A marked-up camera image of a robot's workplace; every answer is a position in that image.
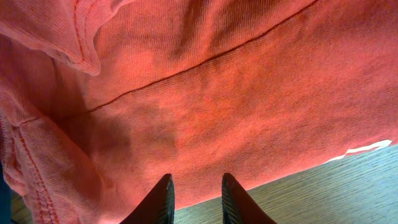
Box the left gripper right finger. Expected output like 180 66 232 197
221 173 277 224

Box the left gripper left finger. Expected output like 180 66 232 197
121 174 175 224

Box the red orange t-shirt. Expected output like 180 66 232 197
1 0 397 223

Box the folded navy blue t-shirt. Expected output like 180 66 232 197
0 176 18 224

